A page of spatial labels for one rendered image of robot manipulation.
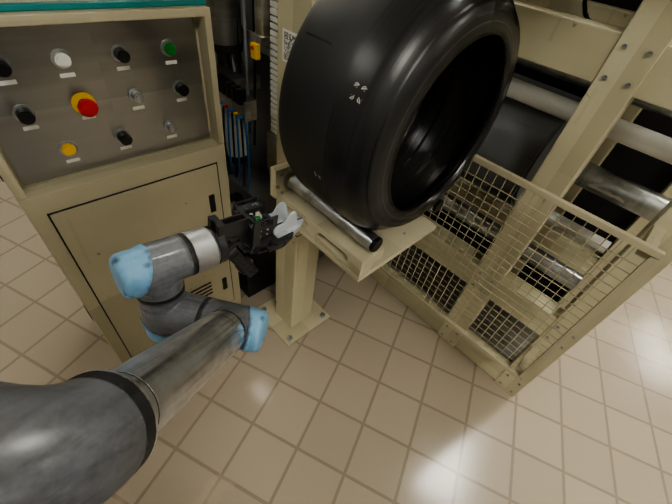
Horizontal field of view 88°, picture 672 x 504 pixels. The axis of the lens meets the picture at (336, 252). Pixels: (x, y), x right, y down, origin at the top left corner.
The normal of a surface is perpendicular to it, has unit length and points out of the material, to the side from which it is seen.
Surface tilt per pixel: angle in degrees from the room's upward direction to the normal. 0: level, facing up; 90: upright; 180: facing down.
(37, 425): 39
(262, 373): 0
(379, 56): 55
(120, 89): 90
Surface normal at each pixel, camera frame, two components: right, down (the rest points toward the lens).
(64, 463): 0.85, -0.29
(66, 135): 0.68, 0.58
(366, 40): -0.48, -0.11
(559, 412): 0.13, -0.70
